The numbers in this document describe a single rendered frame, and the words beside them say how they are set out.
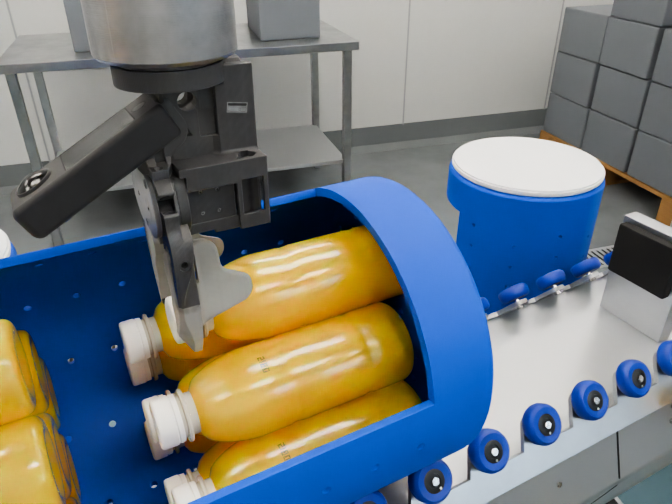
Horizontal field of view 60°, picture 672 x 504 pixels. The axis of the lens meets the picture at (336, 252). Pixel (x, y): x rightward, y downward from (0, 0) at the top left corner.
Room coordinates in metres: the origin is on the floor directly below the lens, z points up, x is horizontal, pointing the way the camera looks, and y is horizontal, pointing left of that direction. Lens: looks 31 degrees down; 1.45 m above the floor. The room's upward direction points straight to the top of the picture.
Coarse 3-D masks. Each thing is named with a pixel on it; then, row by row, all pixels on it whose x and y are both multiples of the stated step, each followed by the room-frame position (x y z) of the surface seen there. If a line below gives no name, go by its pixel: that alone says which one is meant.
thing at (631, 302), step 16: (624, 224) 0.70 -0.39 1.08; (640, 224) 0.69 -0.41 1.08; (656, 224) 0.69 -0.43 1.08; (624, 240) 0.69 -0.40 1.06; (640, 240) 0.67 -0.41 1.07; (656, 240) 0.66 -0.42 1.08; (624, 256) 0.69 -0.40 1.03; (640, 256) 0.67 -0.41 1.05; (656, 256) 0.65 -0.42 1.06; (624, 272) 0.68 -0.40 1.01; (640, 272) 0.66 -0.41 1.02; (656, 272) 0.64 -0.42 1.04; (608, 288) 0.71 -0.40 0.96; (624, 288) 0.69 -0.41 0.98; (640, 288) 0.67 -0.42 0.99; (656, 288) 0.64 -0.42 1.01; (608, 304) 0.70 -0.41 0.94; (624, 304) 0.68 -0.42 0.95; (640, 304) 0.66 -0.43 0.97; (656, 304) 0.65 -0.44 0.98; (624, 320) 0.68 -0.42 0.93; (640, 320) 0.66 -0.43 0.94; (656, 320) 0.64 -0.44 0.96; (656, 336) 0.63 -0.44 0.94
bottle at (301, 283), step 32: (256, 256) 0.41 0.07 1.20; (288, 256) 0.41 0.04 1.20; (320, 256) 0.42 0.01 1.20; (352, 256) 0.42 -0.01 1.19; (384, 256) 0.43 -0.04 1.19; (256, 288) 0.38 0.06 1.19; (288, 288) 0.39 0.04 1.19; (320, 288) 0.40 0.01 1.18; (352, 288) 0.41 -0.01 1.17; (384, 288) 0.42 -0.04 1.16; (224, 320) 0.37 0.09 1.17; (256, 320) 0.37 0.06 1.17; (288, 320) 0.38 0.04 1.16; (320, 320) 0.40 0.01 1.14
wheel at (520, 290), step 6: (510, 288) 0.69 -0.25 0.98; (516, 288) 0.69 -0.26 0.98; (522, 288) 0.69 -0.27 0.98; (528, 288) 0.70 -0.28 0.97; (498, 294) 0.70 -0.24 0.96; (504, 294) 0.69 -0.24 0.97; (510, 294) 0.68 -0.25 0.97; (516, 294) 0.68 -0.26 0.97; (522, 294) 0.68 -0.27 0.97; (504, 300) 0.69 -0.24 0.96; (510, 300) 0.68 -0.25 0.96
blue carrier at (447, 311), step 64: (320, 192) 0.49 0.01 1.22; (384, 192) 0.46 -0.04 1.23; (64, 256) 0.41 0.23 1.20; (128, 256) 0.46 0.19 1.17; (448, 256) 0.40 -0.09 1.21; (64, 320) 0.45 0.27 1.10; (448, 320) 0.36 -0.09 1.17; (64, 384) 0.44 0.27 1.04; (128, 384) 0.45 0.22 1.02; (448, 384) 0.34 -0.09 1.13; (128, 448) 0.41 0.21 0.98; (320, 448) 0.29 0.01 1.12; (384, 448) 0.30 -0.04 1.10; (448, 448) 0.34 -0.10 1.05
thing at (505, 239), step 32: (448, 192) 1.03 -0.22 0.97; (480, 192) 0.94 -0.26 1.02; (480, 224) 0.93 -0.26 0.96; (512, 224) 0.90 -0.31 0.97; (544, 224) 0.89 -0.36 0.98; (576, 224) 0.90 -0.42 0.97; (480, 256) 0.92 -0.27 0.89; (512, 256) 0.90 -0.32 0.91; (544, 256) 0.89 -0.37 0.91; (576, 256) 0.91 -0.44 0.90; (480, 288) 0.92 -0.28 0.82
